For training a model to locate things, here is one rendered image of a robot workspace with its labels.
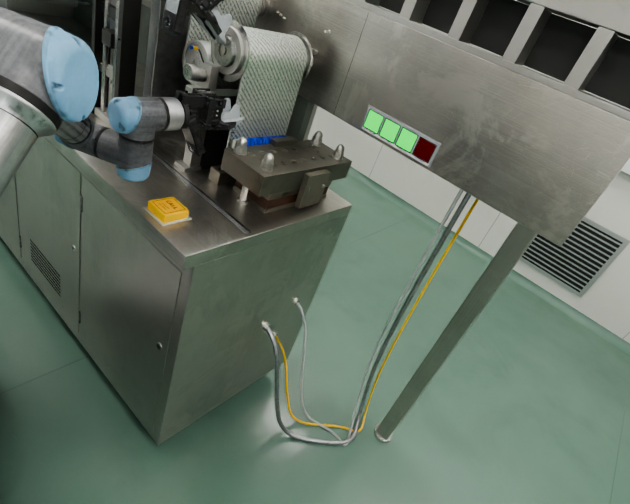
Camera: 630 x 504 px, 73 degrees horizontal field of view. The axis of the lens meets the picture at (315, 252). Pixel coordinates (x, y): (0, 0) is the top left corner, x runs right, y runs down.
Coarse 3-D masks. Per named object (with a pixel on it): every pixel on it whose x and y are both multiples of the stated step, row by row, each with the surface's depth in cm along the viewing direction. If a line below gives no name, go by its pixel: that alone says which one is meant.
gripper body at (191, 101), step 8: (200, 88) 107; (208, 88) 109; (176, 96) 101; (184, 96) 99; (192, 96) 100; (200, 96) 102; (208, 96) 107; (216, 96) 107; (184, 104) 100; (192, 104) 101; (200, 104) 103; (208, 104) 103; (216, 104) 106; (224, 104) 106; (192, 112) 103; (200, 112) 105; (208, 112) 104; (216, 112) 107; (184, 120) 101; (200, 120) 106; (208, 120) 106; (216, 120) 108; (184, 128) 103; (200, 128) 107; (208, 128) 107
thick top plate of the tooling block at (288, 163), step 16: (304, 144) 136; (224, 160) 116; (240, 160) 112; (256, 160) 115; (288, 160) 121; (304, 160) 126; (320, 160) 129; (336, 160) 134; (240, 176) 113; (256, 176) 110; (272, 176) 110; (288, 176) 116; (336, 176) 135; (256, 192) 111; (272, 192) 114
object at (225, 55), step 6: (228, 36) 106; (228, 42) 106; (234, 42) 107; (216, 48) 110; (222, 48) 108; (228, 48) 107; (234, 48) 107; (216, 54) 110; (222, 54) 109; (228, 54) 107; (234, 54) 107; (216, 60) 111; (222, 60) 109; (228, 60) 108; (228, 66) 110
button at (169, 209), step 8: (152, 200) 103; (160, 200) 104; (168, 200) 105; (176, 200) 106; (152, 208) 102; (160, 208) 101; (168, 208) 102; (176, 208) 103; (184, 208) 104; (160, 216) 100; (168, 216) 100; (176, 216) 102; (184, 216) 104
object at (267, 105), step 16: (240, 80) 111; (256, 80) 114; (272, 80) 118; (240, 96) 113; (256, 96) 117; (272, 96) 122; (288, 96) 127; (240, 112) 116; (256, 112) 121; (272, 112) 126; (288, 112) 131; (240, 128) 120; (256, 128) 125; (272, 128) 130
